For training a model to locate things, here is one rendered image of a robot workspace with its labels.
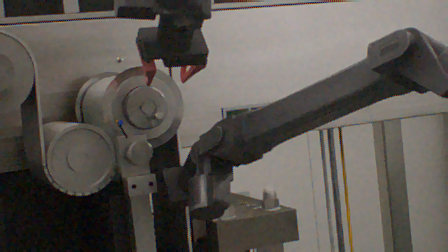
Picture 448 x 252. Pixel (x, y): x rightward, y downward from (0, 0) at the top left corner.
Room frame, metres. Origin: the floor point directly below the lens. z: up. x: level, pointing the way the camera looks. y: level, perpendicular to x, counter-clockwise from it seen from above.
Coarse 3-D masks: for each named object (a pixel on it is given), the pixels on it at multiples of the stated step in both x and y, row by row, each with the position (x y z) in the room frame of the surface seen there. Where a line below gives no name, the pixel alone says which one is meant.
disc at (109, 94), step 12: (132, 72) 1.51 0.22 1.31; (156, 72) 1.52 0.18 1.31; (120, 84) 1.50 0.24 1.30; (168, 84) 1.53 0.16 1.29; (108, 96) 1.49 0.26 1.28; (180, 96) 1.54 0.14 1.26; (108, 108) 1.49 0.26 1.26; (180, 108) 1.54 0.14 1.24; (108, 120) 1.49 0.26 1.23; (180, 120) 1.54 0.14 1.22; (120, 132) 1.49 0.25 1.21; (168, 132) 1.53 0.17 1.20; (156, 144) 1.52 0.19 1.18
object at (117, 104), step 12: (132, 84) 1.50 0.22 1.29; (144, 84) 1.51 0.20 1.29; (156, 84) 1.52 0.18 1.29; (120, 96) 1.49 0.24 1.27; (168, 96) 1.53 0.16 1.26; (120, 108) 1.49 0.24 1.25; (168, 108) 1.53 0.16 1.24; (168, 120) 1.52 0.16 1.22; (132, 132) 1.50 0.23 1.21; (144, 132) 1.51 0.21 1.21; (156, 132) 1.52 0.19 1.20
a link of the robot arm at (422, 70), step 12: (420, 36) 1.09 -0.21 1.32; (420, 48) 1.09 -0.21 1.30; (432, 48) 1.09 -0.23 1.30; (444, 48) 1.12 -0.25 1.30; (408, 60) 1.09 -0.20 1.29; (420, 60) 1.08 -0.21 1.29; (432, 60) 1.06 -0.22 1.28; (444, 60) 1.06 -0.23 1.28; (408, 72) 1.09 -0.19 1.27; (420, 72) 1.07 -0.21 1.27; (432, 72) 1.06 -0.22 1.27; (444, 72) 1.04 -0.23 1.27; (420, 84) 1.07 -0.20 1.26; (432, 84) 1.05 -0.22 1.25; (444, 84) 1.04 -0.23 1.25; (444, 96) 1.04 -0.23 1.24
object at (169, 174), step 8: (168, 168) 1.49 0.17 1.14; (176, 168) 1.49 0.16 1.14; (184, 168) 1.43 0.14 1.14; (168, 176) 1.48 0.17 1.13; (176, 176) 1.48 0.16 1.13; (184, 176) 1.44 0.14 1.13; (168, 184) 1.47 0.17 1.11; (176, 184) 1.47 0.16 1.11; (184, 184) 1.45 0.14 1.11; (168, 192) 1.46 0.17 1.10; (176, 192) 1.46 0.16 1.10; (184, 192) 1.47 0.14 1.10; (168, 200) 1.46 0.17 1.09; (176, 200) 1.46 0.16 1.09; (184, 200) 1.46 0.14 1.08
